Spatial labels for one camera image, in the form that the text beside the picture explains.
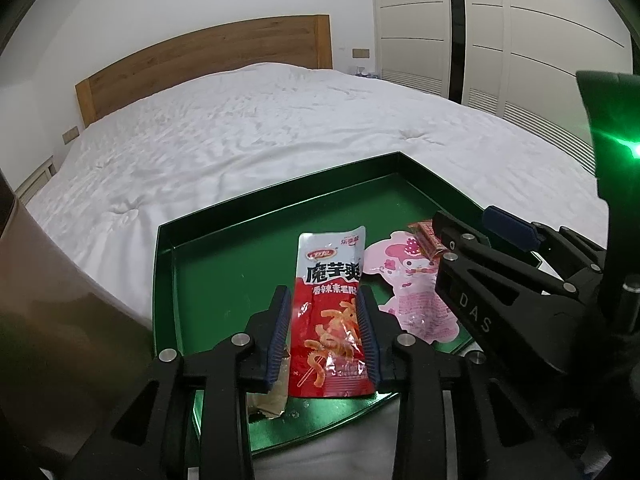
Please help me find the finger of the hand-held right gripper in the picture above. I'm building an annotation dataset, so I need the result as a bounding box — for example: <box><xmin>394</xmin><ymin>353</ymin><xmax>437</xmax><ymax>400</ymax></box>
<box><xmin>431</xmin><ymin>210</ymin><xmax>566</xmax><ymax>292</ymax></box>
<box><xmin>482</xmin><ymin>205</ymin><xmax>607</xmax><ymax>292</ymax></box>

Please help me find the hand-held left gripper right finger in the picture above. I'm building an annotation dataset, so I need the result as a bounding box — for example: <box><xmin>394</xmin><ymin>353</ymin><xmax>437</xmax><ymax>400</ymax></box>
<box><xmin>356</xmin><ymin>285</ymin><xmax>576</xmax><ymax>480</ymax></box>

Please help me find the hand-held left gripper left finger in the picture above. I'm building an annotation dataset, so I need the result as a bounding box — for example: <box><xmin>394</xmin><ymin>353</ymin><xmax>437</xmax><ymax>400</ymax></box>
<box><xmin>70</xmin><ymin>285</ymin><xmax>293</xmax><ymax>480</ymax></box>

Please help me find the small red snack bar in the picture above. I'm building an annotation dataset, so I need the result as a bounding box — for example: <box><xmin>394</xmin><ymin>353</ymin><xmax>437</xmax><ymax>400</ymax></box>
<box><xmin>407</xmin><ymin>218</ymin><xmax>443</xmax><ymax>261</ymax></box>

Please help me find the pink cartoon character snack packet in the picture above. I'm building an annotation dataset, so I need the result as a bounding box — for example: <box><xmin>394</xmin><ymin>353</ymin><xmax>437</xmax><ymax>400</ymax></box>
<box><xmin>361</xmin><ymin>229</ymin><xmax>476</xmax><ymax>346</ymax></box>

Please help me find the small beige snack packet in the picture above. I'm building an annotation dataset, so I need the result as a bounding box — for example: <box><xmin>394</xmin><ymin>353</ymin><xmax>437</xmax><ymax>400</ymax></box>
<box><xmin>247</xmin><ymin>345</ymin><xmax>291</xmax><ymax>418</ymax></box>

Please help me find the red konjac snack pouch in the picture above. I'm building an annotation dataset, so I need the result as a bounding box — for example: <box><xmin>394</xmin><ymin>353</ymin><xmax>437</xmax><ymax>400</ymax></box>
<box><xmin>289</xmin><ymin>226</ymin><xmax>377</xmax><ymax>399</ymax></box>

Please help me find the green tray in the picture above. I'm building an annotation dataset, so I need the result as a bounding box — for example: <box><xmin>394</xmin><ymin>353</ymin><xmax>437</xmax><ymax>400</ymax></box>
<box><xmin>151</xmin><ymin>150</ymin><xmax>488</xmax><ymax>458</ymax></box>

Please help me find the white wardrobe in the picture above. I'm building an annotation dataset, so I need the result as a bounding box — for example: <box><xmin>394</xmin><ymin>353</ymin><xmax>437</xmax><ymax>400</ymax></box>
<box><xmin>370</xmin><ymin>0</ymin><xmax>640</xmax><ymax>181</ymax></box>

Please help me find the brown and black electric kettle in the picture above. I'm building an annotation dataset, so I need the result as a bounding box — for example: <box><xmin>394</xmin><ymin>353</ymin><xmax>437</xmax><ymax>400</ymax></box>
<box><xmin>0</xmin><ymin>170</ymin><xmax>156</xmax><ymax>480</ymax></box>

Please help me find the white slatted radiator cover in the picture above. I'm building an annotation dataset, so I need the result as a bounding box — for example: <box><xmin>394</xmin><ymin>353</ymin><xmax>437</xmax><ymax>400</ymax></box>
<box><xmin>15</xmin><ymin>155</ymin><xmax>56</xmax><ymax>206</ymax></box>

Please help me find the wooden headboard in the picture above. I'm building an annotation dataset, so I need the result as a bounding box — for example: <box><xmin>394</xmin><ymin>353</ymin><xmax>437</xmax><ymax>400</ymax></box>
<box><xmin>75</xmin><ymin>15</ymin><xmax>333</xmax><ymax>128</ymax></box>

